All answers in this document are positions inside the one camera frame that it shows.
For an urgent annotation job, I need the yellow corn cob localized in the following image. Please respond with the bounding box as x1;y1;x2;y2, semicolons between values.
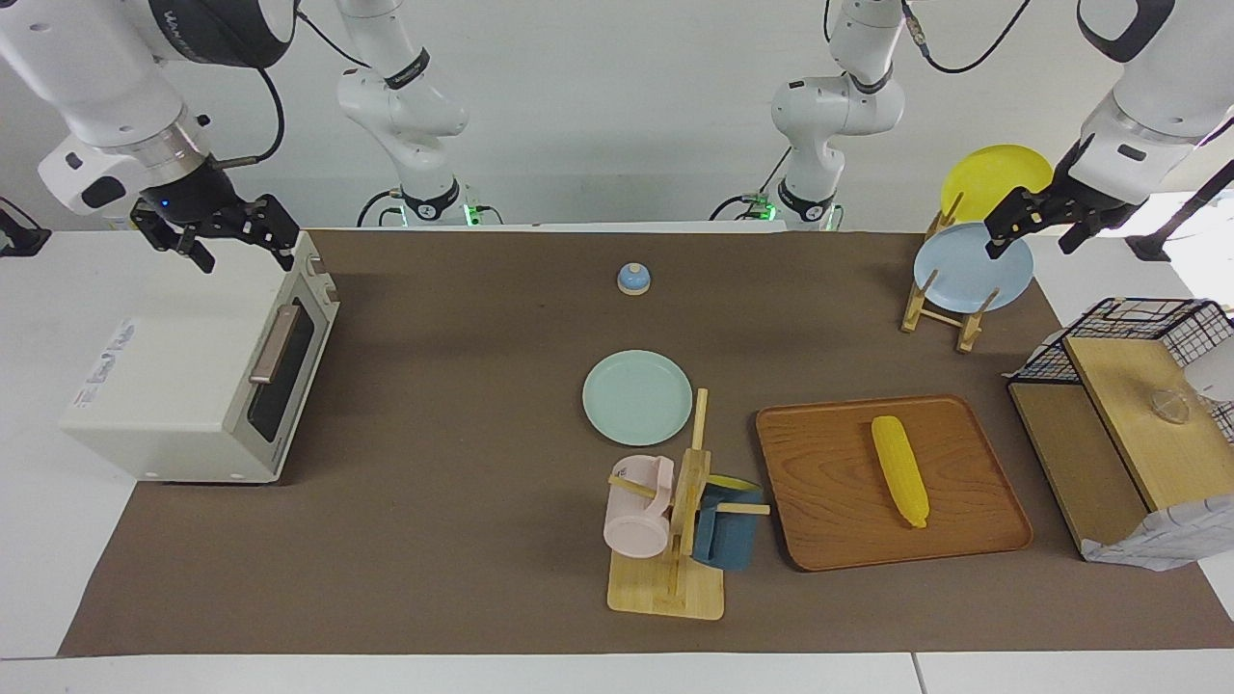
871;414;931;529

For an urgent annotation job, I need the mint green plate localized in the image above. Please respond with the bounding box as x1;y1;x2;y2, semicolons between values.
581;349;694;447

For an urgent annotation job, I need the cream white toaster oven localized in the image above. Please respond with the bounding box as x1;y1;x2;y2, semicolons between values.
60;229;340;485

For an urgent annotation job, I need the light blue plate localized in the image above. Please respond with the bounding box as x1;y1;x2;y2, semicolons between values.
913;222;1034;314

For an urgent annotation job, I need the yellow plate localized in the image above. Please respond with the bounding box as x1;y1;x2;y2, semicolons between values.
940;145;1055;227

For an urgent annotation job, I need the black tripod stand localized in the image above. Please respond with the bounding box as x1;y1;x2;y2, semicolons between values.
1126;159;1234;263

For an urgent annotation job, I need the wooden plate rack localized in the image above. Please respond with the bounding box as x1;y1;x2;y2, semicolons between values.
901;188;1004;354

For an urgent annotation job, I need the small clear glass dish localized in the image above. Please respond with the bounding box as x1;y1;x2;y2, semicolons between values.
1147;387;1201;425

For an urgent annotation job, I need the wooden shelf unit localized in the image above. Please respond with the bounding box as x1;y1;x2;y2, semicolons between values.
1007;335;1234;560

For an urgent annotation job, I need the brown wooden serving tray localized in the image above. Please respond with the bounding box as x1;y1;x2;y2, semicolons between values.
755;393;1034;574

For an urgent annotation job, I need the brown table mat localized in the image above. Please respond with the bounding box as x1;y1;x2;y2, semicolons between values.
58;227;1234;658

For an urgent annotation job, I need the dark blue mug yellow inside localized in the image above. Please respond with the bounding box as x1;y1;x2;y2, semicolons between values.
691;474;765;572

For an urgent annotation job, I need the pink mug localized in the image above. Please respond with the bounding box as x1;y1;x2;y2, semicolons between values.
604;455;676;560

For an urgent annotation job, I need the wooden mug tree stand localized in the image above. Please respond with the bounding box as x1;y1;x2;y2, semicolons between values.
606;387;772;621

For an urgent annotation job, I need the black base cable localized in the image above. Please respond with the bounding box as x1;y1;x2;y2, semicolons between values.
355;187;406;228
709;145;793;223

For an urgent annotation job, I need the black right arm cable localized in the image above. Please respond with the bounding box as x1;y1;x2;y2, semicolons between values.
207;63;287;173

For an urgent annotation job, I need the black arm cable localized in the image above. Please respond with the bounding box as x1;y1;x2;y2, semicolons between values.
207;63;287;173
901;0;1034;75

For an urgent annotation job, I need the black wire basket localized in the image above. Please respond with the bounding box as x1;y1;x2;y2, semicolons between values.
1007;297;1234;444

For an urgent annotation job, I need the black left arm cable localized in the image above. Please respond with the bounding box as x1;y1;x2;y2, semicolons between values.
901;0;1034;75

